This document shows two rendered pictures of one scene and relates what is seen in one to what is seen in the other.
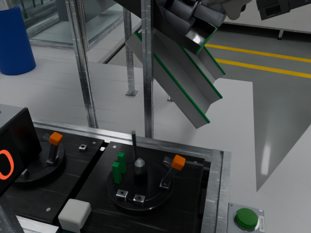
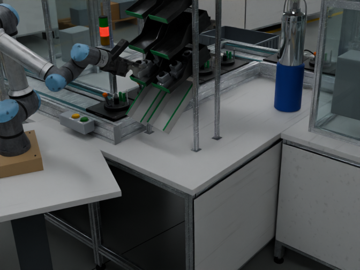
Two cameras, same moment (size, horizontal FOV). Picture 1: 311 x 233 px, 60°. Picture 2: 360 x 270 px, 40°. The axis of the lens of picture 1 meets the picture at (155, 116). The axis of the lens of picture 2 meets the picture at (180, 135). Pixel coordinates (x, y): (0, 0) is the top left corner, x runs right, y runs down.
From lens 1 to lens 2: 281 cm
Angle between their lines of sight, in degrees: 94
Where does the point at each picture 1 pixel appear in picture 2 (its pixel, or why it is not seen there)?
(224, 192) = (97, 120)
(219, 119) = (157, 158)
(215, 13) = not seen: hidden behind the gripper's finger
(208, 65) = (172, 122)
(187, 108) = (135, 106)
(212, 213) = (93, 116)
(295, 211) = (82, 154)
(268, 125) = not seen: outside the picture
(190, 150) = (124, 120)
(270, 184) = (99, 154)
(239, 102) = (169, 172)
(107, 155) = not seen: hidden behind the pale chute
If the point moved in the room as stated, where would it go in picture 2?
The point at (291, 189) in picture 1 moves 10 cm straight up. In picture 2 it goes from (90, 158) to (88, 139)
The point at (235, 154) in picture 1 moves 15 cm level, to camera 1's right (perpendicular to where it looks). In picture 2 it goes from (126, 152) to (109, 166)
